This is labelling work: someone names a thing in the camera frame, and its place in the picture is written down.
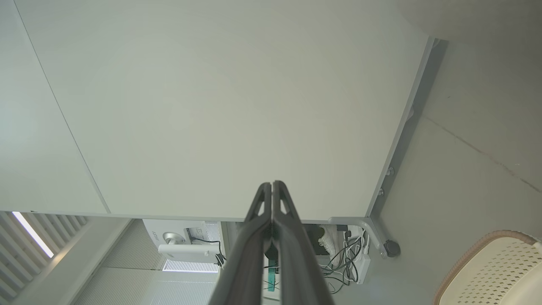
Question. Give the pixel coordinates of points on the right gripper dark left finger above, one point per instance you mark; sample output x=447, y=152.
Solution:
x=245, y=262

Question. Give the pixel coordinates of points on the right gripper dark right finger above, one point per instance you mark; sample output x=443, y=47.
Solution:
x=296, y=262

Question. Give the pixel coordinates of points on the small teal object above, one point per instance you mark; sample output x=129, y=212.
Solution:
x=271, y=281

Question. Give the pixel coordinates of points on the white sneaker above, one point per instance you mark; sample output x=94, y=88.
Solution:
x=328, y=243

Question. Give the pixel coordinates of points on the black plug adapter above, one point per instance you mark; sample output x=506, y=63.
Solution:
x=347, y=234

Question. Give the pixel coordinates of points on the white power strip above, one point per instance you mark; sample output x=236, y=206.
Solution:
x=364, y=264

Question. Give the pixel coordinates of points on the white computer monitor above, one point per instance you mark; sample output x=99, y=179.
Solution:
x=182, y=237

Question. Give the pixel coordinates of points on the grey partition leg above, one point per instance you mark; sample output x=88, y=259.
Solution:
x=365, y=223

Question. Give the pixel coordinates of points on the black caster wheel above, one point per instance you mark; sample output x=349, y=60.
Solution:
x=392, y=248

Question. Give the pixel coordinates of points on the white perforated laundry basket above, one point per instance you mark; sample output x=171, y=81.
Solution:
x=499, y=271

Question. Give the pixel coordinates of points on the long ceiling light strip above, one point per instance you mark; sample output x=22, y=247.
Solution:
x=34, y=235

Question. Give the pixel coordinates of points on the white partition panel grey frame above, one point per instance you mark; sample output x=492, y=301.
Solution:
x=211, y=106

